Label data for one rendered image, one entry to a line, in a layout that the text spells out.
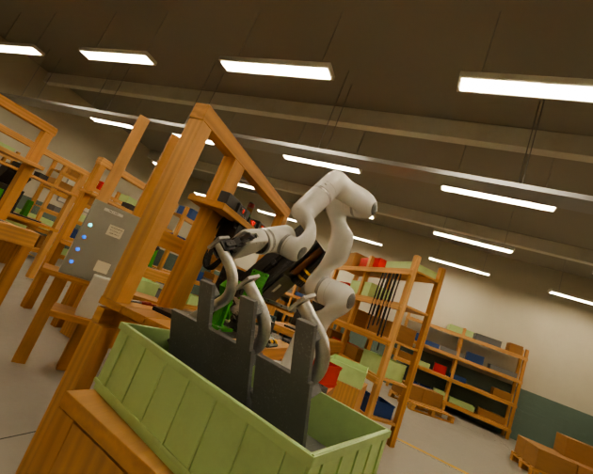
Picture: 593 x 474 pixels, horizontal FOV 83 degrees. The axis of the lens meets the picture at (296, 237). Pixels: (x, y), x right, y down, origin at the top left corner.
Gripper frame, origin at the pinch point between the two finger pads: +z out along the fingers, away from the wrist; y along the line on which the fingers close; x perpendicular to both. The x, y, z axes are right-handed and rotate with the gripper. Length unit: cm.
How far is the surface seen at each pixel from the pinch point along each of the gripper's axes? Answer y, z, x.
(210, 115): -23, -63, -85
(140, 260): -74, -27, -33
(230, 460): 4, 28, 41
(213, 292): -2.2, 8.4, 10.2
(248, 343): 4.1, 11.7, 25.6
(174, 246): -84, -57, -43
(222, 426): 3.5, 26.1, 36.1
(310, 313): 20.9, 9.1, 26.7
